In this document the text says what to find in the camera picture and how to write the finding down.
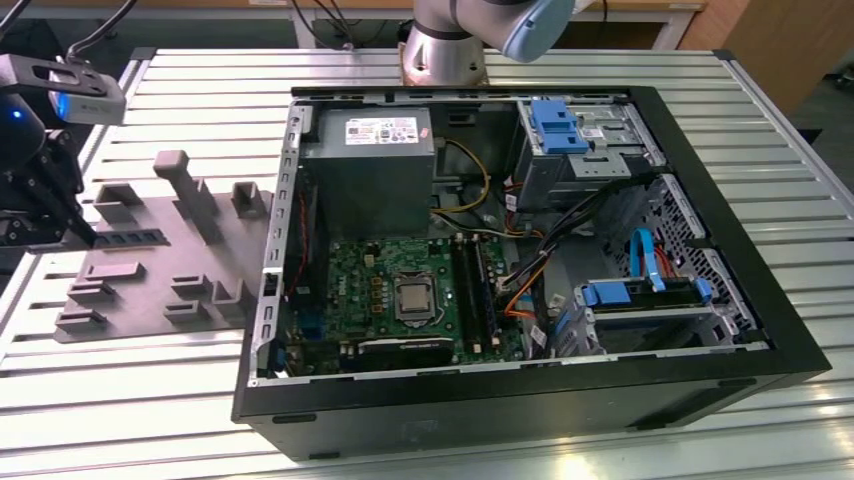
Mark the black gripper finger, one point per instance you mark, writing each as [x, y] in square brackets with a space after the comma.
[61, 175]
[27, 232]

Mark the green RAM stick white label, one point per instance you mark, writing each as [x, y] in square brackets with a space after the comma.
[130, 238]

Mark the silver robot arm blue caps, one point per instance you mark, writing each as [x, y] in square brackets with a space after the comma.
[441, 50]

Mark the black RAM slot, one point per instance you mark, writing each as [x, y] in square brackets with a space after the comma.
[468, 295]

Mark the RAM stick in slot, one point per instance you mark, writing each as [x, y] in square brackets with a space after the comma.
[489, 315]

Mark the grey parts rack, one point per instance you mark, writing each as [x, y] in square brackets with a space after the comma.
[154, 265]

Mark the grey power supply unit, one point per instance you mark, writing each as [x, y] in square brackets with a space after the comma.
[363, 190]

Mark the green motherboard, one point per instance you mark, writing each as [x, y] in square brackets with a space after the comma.
[354, 300]

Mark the silver CPU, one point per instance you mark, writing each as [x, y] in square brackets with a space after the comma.
[415, 299]

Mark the black graphics card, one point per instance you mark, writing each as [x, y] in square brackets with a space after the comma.
[401, 356]

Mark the blue drive carrier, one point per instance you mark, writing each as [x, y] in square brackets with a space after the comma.
[557, 127]

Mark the black PC case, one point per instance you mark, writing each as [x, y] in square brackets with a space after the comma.
[468, 415]

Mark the silver drive cage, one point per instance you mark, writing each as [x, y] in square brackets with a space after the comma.
[601, 165]

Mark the hard disk in blue carrier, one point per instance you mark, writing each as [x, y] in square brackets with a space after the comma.
[610, 295]

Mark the silver disk bay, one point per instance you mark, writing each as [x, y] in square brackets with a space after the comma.
[654, 312]

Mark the wooden cabinet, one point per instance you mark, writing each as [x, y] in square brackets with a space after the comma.
[788, 50]

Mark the black chair base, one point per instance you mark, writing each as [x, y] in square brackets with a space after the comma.
[844, 77]

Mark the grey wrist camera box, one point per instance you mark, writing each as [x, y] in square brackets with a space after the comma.
[94, 107]

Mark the white frame desk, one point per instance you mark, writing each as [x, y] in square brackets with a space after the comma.
[670, 22]

